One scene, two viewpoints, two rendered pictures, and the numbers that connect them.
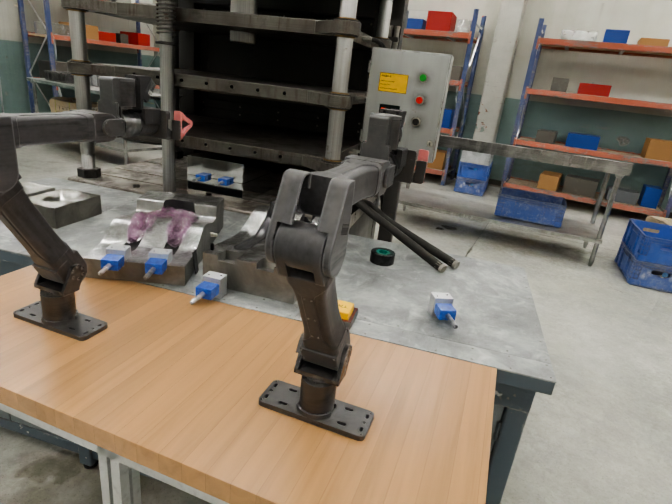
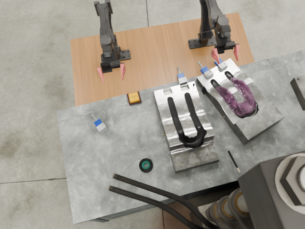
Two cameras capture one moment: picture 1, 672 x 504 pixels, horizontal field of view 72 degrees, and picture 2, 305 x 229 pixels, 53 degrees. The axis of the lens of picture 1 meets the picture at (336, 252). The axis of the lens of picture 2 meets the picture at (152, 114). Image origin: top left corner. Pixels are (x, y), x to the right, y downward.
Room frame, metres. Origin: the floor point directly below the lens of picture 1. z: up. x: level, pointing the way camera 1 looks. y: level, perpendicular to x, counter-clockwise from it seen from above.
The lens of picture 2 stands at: (1.79, -0.22, 2.61)
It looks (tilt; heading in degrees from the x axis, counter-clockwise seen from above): 69 degrees down; 159
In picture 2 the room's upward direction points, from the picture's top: 7 degrees counter-clockwise
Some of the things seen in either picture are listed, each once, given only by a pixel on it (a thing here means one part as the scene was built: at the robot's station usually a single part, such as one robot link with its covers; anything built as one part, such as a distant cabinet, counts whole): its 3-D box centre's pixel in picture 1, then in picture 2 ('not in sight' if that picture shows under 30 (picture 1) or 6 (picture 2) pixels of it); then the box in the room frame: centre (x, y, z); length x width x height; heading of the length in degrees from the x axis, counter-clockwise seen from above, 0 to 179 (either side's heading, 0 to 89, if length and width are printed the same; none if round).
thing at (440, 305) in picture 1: (446, 313); (97, 122); (1.05, -0.29, 0.83); 0.13 x 0.05 x 0.05; 9
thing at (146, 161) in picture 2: (382, 256); (145, 165); (1.43, -0.15, 0.82); 0.08 x 0.08 x 0.04
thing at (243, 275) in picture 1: (284, 241); (185, 124); (1.33, 0.16, 0.87); 0.50 x 0.26 x 0.14; 167
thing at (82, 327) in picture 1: (58, 305); (203, 39); (0.86, 0.57, 0.84); 0.20 x 0.07 x 0.08; 72
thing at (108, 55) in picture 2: (391, 136); (108, 55); (0.93, -0.08, 1.26); 0.07 x 0.06 x 0.11; 71
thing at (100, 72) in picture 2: (411, 163); (105, 74); (0.99, -0.14, 1.20); 0.09 x 0.07 x 0.07; 162
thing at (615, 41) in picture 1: (600, 122); not in sight; (6.40, -3.24, 1.14); 2.06 x 0.65 x 2.27; 66
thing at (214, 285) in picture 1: (205, 292); (180, 75); (1.02, 0.31, 0.83); 0.13 x 0.05 x 0.05; 168
